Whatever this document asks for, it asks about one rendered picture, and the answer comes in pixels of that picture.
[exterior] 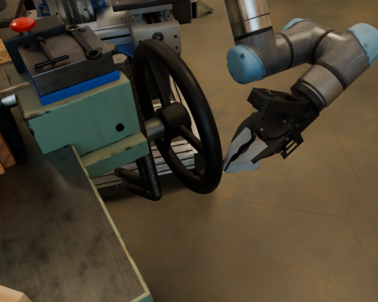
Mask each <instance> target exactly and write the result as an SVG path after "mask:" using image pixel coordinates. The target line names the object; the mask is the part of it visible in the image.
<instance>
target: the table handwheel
mask: <svg viewBox="0 0 378 302"><path fill-rule="evenodd" d="M154 59H156V60H157V61H159V63H160V64H162V66H163V67H165V69H166V70H167V72H168V73H169V74H170V75H171V77H172V78H173V80H174V81H175V83H176V85H177V86H178V88H179V90H180V91H181V93H182V95H183V97H184V99H185V101H186V103H187V105H188V108H189V109H190V112H191V115H192V117H193V119H194V122H195V124H196V128H197V131H198V133H199V137H200V140H199V139H198V138H197V137H196V136H195V135H194V134H193V133H192V132H191V131H190V128H191V117H190V115H189V112H188V110H187V109H186V108H185V106H184V105H183V104H181V103H180V102H177V101H175V102H173V103H171V102H170V99H169V96H168V94H167V92H166V89H165V87H164V84H163V82H162V79H161V77H160V73H159V71H158V68H157V65H156V63H155V60H154ZM147 68H148V71H149V73H150V76H151V78H152V81H153V83H154V86H155V89H156V91H157V95H158V97H159V100H160V103H161V106H162V107H161V108H158V109H156V111H155V110H154V106H153V104H152V100H151V96H150V93H149V87H148V79H147ZM132 70H133V80H134V86H135V87H136V93H137V97H138V100H139V104H140V109H141V110H142V115H143V118H144V120H145V126H146V131H147V137H148V138H147V140H148V141H149V142H150V141H154V143H155V145H156V147H157V149H158V151H159V152H160V154H161V156H162V157H163V159H164V161H165V162H166V164H167V165H168V167H169V168H170V169H171V171H172V172H173V174H174V175H175V176H176V177H177V178H178V179H179V181H180V182H181V183H182V184H183V185H184V186H186V187H187V188H188V189H189V190H191V191H193V192H195V193H197V194H209V193H211V192H213V191H214V190H215V189H216V188H217V186H218V185H219V183H220V180H221V177H222V173H223V154H222V149H221V142H220V137H219V134H218V129H217V126H216V123H215V120H214V117H213V114H212V111H211V109H210V106H209V104H208V102H207V99H206V97H205V95H204V93H203V91H202V89H201V87H200V85H199V83H198V82H197V80H196V78H195V76H194V75H193V73H192V72H191V70H190V69H189V67H188V66H187V64H186V63H185V62H184V61H183V60H182V58H181V57H180V56H179V55H178V54H177V52H175V51H174V49H172V48H171V47H170V46H168V45H167V44H165V43H164V42H162V41H160V40H156V39H147V40H143V41H142V42H141V43H139V44H138V46H137V47H136V49H135V51H134V55H133V62H132ZM180 135H181V136H182V137H183V138H184V139H185V140H186V141H187V142H189V143H190V144H191V145H192V146H193V147H194V148H195V149H196V150H197V151H198V152H199V153H200V154H201V156H202V157H203V158H204V159H205V174H204V177H203V179H200V178H198V177H196V176H195V175H194V174H192V173H191V172H190V171H189V170H188V169H187V168H186V167H185V166H184V165H183V163H182V162H181V161H180V160H179V158H178V157H177V155H176V154H175V152H174V151H173V149H172V147H171V142H172V139H174V138H176V137H178V136H180Z"/></svg>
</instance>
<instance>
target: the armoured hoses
mask: <svg viewBox="0 0 378 302"><path fill-rule="evenodd" d="M105 45H106V46H107V47H108V48H109V49H110V50H111V51H112V56H113V60H114V63H115V68H116V69H117V70H120V71H122V72H123V73H124V75H125V76H126V77H127V78H128V79H129V81H130V83H131V88H132V92H133V97H134V103H135V106H136V111H137V117H138V120H139V125H140V131H141V133H142V134H143V135H144V137H145V138H146V139H147V138H148V137H147V131H146V126H145V122H144V118H143V116H142V110H141V109H140V104H139V100H138V97H137V93H136V87H135V86H134V80H133V76H132V70H131V67H130V62H129V59H128V57H127V56H126V55H124V54H119V52H118V48H117V45H116V44H115V43H112V42H108V43H105ZM147 141H148V140H147ZM148 147H149V154H147V155H145V156H143V157H141V158H139V159H136V160H135V162H136V165H137V168H138V171H139V173H136V172H133V171H130V170H126V169H125V168H121V167H119V168H116V169H115V170H114V174H115V176H116V177H119V178H122V179H125V180H123V181H122V183H121V188H122V189H124V190H126V191H129V192H132V193H134V194H137V195H140V196H141V197H144V198H147V199H149V200H151V201H158V200H160V199H161V197H162V196H163V192H162V188H161V185H160V184H161V183H160V180H159V177H158V173H157V169H156V166H155V162H154V156H153V154H152V149H151V145H150V142H149V141H148ZM146 186H149V188H148V187H146Z"/></svg>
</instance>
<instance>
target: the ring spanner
mask: <svg viewBox="0 0 378 302"><path fill-rule="evenodd" d="M71 29H73V30H71ZM79 31H80V26H78V25H70V26H67V27H66V28H65V32H66V33H68V34H72V35H73V36H74V37H75V39H76V40H77V41H78V42H79V44H80V45H81V46H82V47H83V48H84V50H85V51H86V53H85V58H86V59H88V60H90V61H93V60H96V59H99V58H101V56H102V52H101V51H100V50H97V49H93V48H92V47H91V46H90V44H89V43H88V42H87V41H86V40H85V39H84V37H83V36H82V35H81V33H80V32H79ZM92 54H97V55H95V56H90V55H92Z"/></svg>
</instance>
